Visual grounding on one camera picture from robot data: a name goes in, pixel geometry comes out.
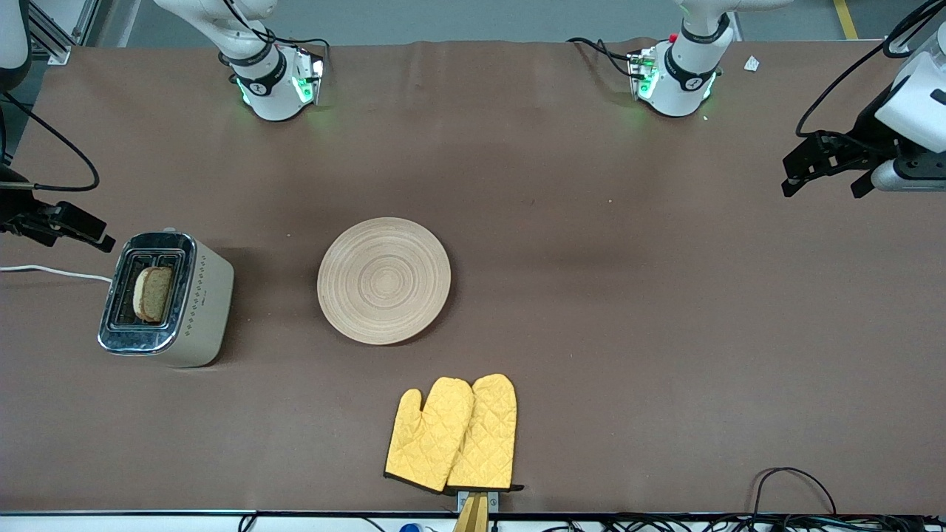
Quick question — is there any brown toast slice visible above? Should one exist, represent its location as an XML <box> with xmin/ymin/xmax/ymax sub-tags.
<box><xmin>132</xmin><ymin>265</ymin><xmax>175</xmax><ymax>324</ymax></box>

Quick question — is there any round wooden plate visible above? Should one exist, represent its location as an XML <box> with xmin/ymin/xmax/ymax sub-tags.
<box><xmin>317</xmin><ymin>217</ymin><xmax>452</xmax><ymax>346</ymax></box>

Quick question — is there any beige chrome toaster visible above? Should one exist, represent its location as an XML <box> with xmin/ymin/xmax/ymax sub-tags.
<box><xmin>98</xmin><ymin>231</ymin><xmax>235</xmax><ymax>369</ymax></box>

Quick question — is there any brown table cover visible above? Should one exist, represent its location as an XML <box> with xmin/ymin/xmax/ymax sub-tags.
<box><xmin>0</xmin><ymin>38</ymin><xmax>946</xmax><ymax>516</ymax></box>

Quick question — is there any yellow quilted oven mitt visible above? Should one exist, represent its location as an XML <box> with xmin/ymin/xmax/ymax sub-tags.
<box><xmin>446</xmin><ymin>373</ymin><xmax>525</xmax><ymax>493</ymax></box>
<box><xmin>384</xmin><ymin>377</ymin><xmax>475</xmax><ymax>494</ymax></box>

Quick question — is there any white toaster power cable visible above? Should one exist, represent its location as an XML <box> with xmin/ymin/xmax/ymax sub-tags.
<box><xmin>0</xmin><ymin>264</ymin><xmax>113</xmax><ymax>284</ymax></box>

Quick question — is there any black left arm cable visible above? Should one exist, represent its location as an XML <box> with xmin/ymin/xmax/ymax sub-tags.
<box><xmin>795</xmin><ymin>0</ymin><xmax>946</xmax><ymax>139</ymax></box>

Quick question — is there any aluminium frame profile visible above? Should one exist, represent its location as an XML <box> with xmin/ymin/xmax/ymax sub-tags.
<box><xmin>28</xmin><ymin>0</ymin><xmax>98</xmax><ymax>67</ymax></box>

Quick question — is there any black left base cable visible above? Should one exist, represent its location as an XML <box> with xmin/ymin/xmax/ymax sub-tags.
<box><xmin>567</xmin><ymin>36</ymin><xmax>638</xmax><ymax>79</ymax></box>

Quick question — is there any black looped cable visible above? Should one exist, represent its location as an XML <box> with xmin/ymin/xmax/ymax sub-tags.
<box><xmin>752</xmin><ymin>466</ymin><xmax>838</xmax><ymax>519</ymax></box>

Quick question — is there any black cable bundle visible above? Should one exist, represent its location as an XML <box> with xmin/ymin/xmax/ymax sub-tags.
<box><xmin>540</xmin><ymin>513</ymin><xmax>946</xmax><ymax>532</ymax></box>

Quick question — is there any wooden stick with metal bracket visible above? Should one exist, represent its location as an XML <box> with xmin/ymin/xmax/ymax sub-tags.
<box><xmin>452</xmin><ymin>489</ymin><xmax>500</xmax><ymax>532</ymax></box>

